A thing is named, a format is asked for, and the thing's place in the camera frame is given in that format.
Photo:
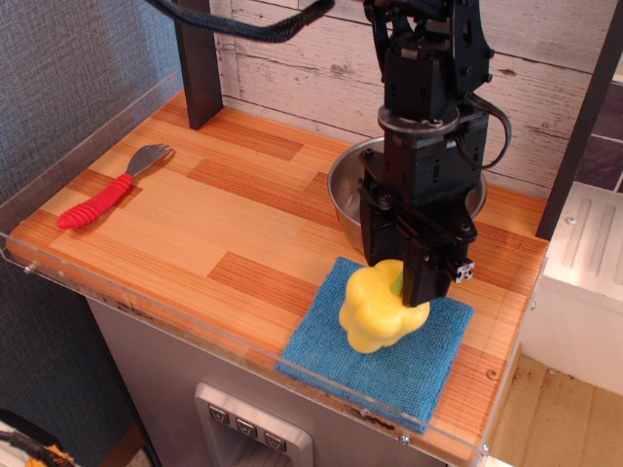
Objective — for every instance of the clear acrylic table guard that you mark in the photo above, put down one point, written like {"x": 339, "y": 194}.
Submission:
{"x": 227, "y": 241}

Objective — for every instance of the grey toy fridge cabinet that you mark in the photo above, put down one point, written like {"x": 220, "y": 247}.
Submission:
{"x": 201, "y": 407}

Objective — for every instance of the dark left support post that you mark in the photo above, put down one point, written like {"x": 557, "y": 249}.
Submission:
{"x": 200, "y": 74}

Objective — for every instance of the stainless steel bowl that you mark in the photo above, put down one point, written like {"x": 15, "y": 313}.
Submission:
{"x": 343, "y": 188}

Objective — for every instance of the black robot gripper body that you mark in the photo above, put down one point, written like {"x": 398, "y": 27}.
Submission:
{"x": 426, "y": 171}

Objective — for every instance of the dark support post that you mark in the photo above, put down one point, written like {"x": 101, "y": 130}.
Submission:
{"x": 200, "y": 74}
{"x": 589, "y": 111}

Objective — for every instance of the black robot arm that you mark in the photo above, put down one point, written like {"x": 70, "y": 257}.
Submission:
{"x": 433, "y": 57}

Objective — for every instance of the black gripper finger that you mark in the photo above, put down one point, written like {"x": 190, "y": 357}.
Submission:
{"x": 380, "y": 236}
{"x": 429, "y": 270}

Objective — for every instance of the dark right support post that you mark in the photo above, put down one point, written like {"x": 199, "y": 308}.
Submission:
{"x": 589, "y": 111}

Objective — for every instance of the yellow object bottom left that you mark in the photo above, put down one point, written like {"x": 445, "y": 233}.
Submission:
{"x": 48, "y": 457}

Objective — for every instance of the red handled metal spork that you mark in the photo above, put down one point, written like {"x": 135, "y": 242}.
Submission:
{"x": 90, "y": 210}

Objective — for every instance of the yellow toy bell pepper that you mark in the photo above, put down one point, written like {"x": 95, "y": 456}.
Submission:
{"x": 373, "y": 313}

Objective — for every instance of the blue folded cloth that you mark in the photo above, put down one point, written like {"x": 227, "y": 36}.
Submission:
{"x": 401, "y": 383}

